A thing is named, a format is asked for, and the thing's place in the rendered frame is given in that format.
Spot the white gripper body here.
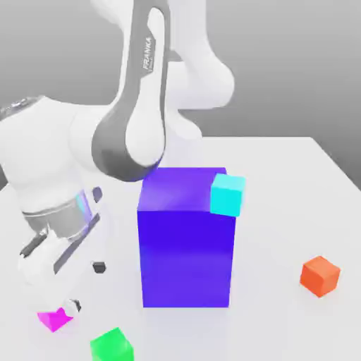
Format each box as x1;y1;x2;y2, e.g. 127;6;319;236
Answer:
18;213;106;286

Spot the small magenta cube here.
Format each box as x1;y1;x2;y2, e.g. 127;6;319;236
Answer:
37;307;75;334

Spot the small green cube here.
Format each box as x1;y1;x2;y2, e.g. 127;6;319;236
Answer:
90;326;135;361

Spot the small cyan cube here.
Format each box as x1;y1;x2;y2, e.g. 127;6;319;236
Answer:
209;173;247;218

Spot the small orange cube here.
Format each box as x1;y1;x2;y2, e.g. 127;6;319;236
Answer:
299;255;342;299

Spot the large purple box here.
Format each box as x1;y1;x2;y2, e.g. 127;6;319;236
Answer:
137;166;237;309

